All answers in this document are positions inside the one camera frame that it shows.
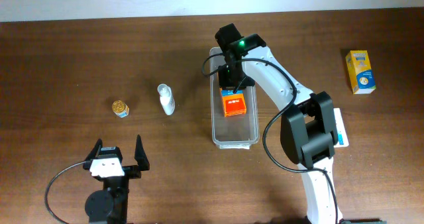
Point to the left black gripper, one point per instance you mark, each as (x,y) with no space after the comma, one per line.
(134,171)

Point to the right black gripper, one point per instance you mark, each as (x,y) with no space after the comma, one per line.
(223,81)

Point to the orange medicine box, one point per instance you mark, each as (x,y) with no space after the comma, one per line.
(233,103)

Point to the white spray bottle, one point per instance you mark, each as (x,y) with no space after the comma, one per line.
(166,99)

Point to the white Panadol box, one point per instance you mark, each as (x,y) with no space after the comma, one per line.
(341,131)

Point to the yellow blue Woods box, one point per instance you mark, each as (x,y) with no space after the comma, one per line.
(360,72)

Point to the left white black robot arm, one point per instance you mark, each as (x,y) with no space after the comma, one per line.
(110,204)

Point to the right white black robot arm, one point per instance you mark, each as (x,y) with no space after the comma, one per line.
(308,131)

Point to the clear plastic container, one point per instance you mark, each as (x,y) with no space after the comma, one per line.
(237,131)

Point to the small gold-lid jar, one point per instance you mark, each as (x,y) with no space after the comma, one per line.
(120,108)

